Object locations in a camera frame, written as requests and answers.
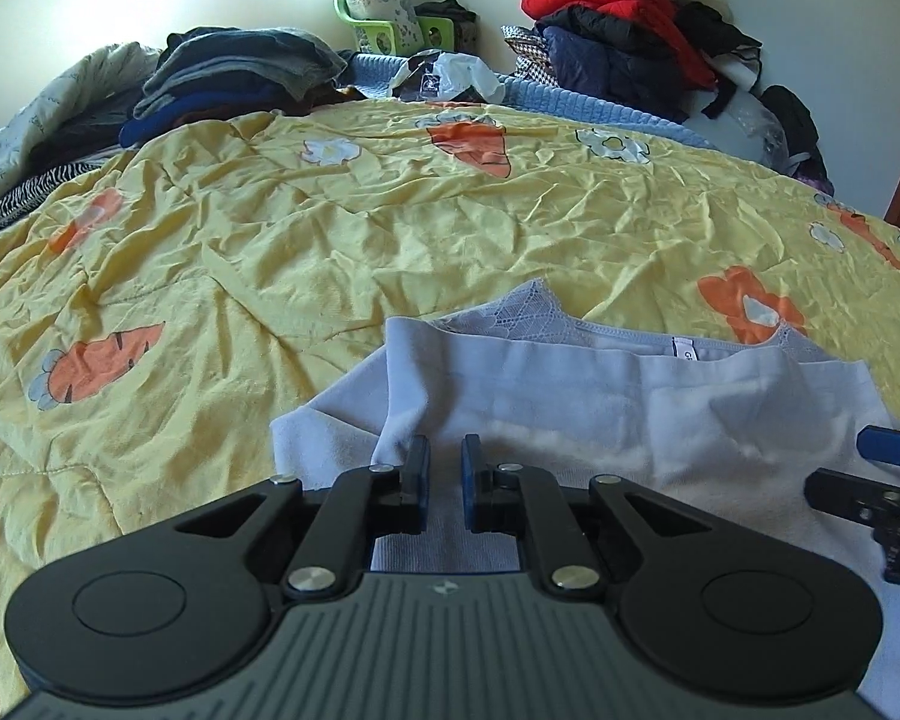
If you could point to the dark navy jacket pile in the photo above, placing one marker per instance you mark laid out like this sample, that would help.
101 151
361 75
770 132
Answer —
614 59

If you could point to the red puffer jacket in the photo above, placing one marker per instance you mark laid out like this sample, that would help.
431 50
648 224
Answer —
655 15

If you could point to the green plastic stool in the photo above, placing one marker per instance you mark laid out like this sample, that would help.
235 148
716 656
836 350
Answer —
382 37

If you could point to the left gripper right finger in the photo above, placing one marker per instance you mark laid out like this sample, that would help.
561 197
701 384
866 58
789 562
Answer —
526 503

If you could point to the lavender long sleeve top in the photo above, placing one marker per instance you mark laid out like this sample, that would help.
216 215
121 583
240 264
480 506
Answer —
732 429

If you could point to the yellow cartoon print quilt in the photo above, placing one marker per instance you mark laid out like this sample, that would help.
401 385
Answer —
157 314

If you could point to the white plastic bag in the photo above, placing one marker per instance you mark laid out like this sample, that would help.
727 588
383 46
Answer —
446 77

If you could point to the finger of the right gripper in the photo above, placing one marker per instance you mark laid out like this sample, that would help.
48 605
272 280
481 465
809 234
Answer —
879 444
850 497

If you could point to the pale grey printed blanket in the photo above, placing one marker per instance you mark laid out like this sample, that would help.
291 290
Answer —
97 76

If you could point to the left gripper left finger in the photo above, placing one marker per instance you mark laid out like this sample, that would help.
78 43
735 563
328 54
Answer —
334 530

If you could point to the folded dark clothes stack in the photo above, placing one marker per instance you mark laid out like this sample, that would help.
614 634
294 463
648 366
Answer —
229 70

